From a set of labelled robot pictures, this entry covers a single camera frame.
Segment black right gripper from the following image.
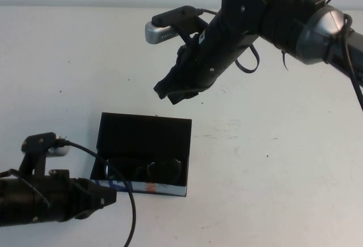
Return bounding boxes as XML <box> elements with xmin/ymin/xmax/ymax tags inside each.
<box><xmin>153</xmin><ymin>12</ymin><xmax>258</xmax><ymax>106</ymax></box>

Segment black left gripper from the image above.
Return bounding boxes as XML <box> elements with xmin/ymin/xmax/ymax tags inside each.
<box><xmin>47</xmin><ymin>169</ymin><xmax>118</xmax><ymax>223</ymax></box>

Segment black glasses case box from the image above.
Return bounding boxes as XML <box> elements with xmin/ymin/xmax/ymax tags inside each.
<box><xmin>90</xmin><ymin>112</ymin><xmax>192</xmax><ymax>197</ymax></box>

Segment dark brown framed sunglasses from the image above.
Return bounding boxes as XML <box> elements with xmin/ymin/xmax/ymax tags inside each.
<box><xmin>104</xmin><ymin>157</ymin><xmax>183</xmax><ymax>187</ymax></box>

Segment black left camera cable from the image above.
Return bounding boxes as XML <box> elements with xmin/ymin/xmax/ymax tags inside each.
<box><xmin>56</xmin><ymin>139</ymin><xmax>137</xmax><ymax>247</ymax></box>

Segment black camera cable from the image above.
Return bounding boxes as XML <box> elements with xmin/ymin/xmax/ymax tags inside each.
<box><xmin>56</xmin><ymin>139</ymin><xmax>137</xmax><ymax>247</ymax></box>
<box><xmin>195</xmin><ymin>8</ymin><xmax>261</xmax><ymax>74</ymax></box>

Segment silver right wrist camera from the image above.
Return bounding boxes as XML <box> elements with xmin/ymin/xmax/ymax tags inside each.
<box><xmin>145</xmin><ymin>5</ymin><xmax>208</xmax><ymax>45</ymax></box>

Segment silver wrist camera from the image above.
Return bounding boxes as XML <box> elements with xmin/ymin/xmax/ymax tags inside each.
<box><xmin>21</xmin><ymin>132</ymin><xmax>71</xmax><ymax>177</ymax></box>
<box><xmin>145</xmin><ymin>5</ymin><xmax>208</xmax><ymax>45</ymax></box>

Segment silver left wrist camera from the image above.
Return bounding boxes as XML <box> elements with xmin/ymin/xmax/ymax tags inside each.
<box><xmin>21</xmin><ymin>132</ymin><xmax>71</xmax><ymax>177</ymax></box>

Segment black right camera cable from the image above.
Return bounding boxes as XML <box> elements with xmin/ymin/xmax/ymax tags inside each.
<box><xmin>195</xmin><ymin>8</ymin><xmax>261</xmax><ymax>74</ymax></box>

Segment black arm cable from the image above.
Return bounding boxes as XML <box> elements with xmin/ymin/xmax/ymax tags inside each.
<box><xmin>339</xmin><ymin>12</ymin><xmax>363</xmax><ymax>103</ymax></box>

